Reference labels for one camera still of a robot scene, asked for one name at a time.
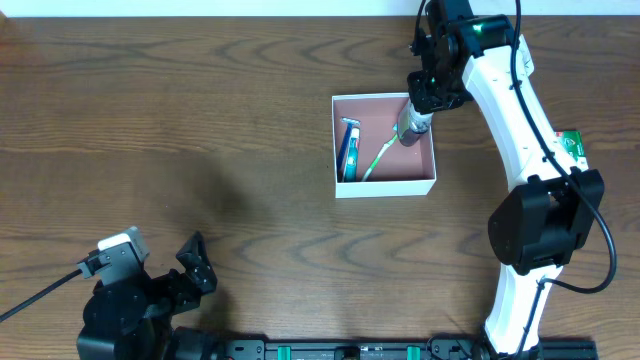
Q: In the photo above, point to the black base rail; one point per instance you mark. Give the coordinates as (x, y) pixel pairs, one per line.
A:
(437, 348)

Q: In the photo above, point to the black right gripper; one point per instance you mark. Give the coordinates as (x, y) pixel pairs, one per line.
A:
(428, 93)

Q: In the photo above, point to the blue disposable razor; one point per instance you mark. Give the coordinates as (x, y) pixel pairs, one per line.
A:
(350, 124)

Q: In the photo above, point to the green soap bar pack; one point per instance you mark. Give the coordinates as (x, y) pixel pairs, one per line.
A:
(572, 142)

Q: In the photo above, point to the clear pump bottle blue liquid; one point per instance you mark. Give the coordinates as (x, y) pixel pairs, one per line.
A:
(412, 125)

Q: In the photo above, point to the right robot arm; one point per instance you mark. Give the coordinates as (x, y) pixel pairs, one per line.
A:
(552, 203)

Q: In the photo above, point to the white teal toothpaste tube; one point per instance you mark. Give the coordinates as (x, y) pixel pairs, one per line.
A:
(351, 157)

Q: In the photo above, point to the white bamboo print lotion tube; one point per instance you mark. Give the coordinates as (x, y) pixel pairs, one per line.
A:
(526, 55)

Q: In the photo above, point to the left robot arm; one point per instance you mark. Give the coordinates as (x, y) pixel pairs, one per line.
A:
(129, 314)

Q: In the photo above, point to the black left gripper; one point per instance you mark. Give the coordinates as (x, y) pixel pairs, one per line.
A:
(176, 288)

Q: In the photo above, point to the green white toothbrush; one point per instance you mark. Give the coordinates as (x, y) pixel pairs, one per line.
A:
(378, 157)

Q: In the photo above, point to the white box with pink interior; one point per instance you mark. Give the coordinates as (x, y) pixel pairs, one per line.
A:
(402, 171)

